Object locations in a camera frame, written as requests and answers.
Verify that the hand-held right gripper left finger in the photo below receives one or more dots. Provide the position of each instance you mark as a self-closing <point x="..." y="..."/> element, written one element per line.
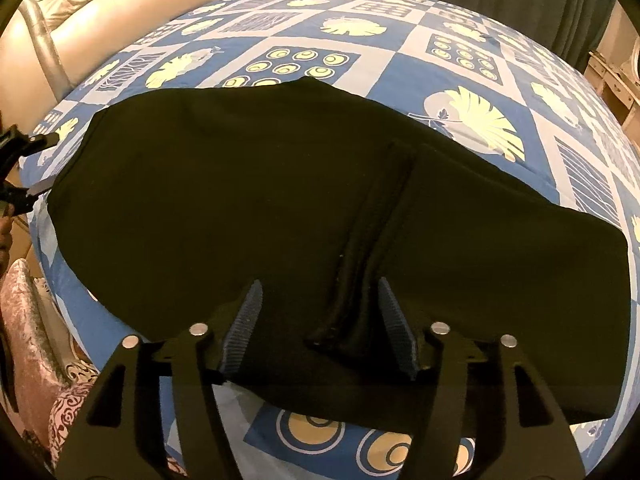
<point x="245" y="325"/>

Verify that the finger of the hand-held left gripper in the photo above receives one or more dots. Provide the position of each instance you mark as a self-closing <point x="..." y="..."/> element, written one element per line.
<point x="17" y="197"/>
<point x="20" y="142"/>

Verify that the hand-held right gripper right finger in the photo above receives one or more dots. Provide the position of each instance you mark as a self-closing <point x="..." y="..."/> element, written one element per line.
<point x="395" y="330"/>

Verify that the black pants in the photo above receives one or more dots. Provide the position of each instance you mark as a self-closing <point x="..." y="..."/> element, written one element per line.
<point x="250" y="210"/>

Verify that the pink velvet cushion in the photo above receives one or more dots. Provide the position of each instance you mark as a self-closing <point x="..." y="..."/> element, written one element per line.
<point x="30" y="320"/>

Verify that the cream tufted headboard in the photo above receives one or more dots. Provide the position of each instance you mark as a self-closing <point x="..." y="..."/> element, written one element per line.
<point x="110" y="25"/>

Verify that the black white swirl cloth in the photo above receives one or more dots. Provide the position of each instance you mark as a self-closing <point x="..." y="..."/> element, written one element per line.
<point x="75" y="410"/>

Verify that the blue patterned bedspread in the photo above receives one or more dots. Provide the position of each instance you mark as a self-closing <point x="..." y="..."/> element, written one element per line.
<point x="400" y="60"/>

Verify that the white dressing table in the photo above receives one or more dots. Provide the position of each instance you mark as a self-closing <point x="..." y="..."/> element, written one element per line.
<point x="615" y="90"/>

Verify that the dark green curtain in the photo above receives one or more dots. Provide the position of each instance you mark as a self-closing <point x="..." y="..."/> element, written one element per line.
<point x="500" y="10"/>

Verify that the oval white vanity mirror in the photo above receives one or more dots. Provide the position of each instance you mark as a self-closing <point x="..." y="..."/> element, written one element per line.
<point x="635" y="62"/>

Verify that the silver metal bed rail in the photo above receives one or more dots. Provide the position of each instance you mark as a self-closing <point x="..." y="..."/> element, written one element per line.
<point x="45" y="45"/>

